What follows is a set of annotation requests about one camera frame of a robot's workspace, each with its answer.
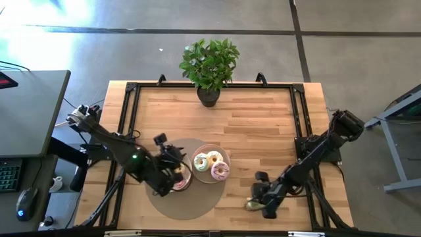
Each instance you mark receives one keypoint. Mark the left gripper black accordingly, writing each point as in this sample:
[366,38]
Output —
[167,161]

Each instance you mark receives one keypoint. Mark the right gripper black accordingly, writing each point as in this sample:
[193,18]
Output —
[273,194]

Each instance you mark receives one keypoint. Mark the small green donut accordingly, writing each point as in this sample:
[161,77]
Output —
[255,206]

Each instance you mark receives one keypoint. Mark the small pink donut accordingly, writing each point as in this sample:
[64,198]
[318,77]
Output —
[181,187]

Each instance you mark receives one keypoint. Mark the large mint green donut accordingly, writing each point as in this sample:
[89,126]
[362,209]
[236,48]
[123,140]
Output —
[196,164]

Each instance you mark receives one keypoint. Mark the large white frosted donut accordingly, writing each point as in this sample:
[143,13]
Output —
[210,154]

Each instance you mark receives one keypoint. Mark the large pink frosted donut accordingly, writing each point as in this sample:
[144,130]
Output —
[215,174]

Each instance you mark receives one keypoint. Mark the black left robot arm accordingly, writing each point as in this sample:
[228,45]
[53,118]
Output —
[112,145]

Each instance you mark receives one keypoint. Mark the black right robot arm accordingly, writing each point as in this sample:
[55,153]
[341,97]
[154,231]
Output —
[312,151]

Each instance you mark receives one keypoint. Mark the large beige round plate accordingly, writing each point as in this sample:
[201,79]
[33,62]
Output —
[187,164]

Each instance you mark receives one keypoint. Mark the small beige round plate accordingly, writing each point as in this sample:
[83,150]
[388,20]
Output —
[205,176]

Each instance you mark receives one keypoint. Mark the round grey textured placemat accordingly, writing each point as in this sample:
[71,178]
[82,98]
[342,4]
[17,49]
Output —
[197,204]

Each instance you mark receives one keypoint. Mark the black angled stand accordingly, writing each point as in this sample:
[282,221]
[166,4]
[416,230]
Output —
[79,179]

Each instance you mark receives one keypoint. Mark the green potted plant black pot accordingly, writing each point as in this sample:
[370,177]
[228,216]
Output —
[208,66]

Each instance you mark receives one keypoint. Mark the small white hook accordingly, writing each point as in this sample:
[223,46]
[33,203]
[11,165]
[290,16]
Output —
[57,184]

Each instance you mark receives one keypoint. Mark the dark grey desk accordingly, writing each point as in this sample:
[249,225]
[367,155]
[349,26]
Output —
[36,171]

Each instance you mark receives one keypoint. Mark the small black knob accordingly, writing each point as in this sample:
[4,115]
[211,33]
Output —
[48,221]

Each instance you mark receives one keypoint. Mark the black computer mouse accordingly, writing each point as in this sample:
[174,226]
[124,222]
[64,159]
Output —
[26,204]

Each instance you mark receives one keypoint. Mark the grey desk top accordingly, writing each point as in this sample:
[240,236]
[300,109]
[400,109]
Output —
[29,108]

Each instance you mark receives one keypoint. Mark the backlit computer keyboard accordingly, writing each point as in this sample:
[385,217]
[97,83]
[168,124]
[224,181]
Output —
[10,174]

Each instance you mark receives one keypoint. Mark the black device red display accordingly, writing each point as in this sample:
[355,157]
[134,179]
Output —
[6,80]

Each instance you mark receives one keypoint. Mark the silver metal bracket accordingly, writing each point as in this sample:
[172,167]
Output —
[122,233]
[306,234]

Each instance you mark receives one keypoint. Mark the black frame clamp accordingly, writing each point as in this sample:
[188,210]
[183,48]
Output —
[161,79]
[261,79]

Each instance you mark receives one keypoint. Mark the grey metal table frame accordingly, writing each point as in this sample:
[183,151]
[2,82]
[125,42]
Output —
[391,148]

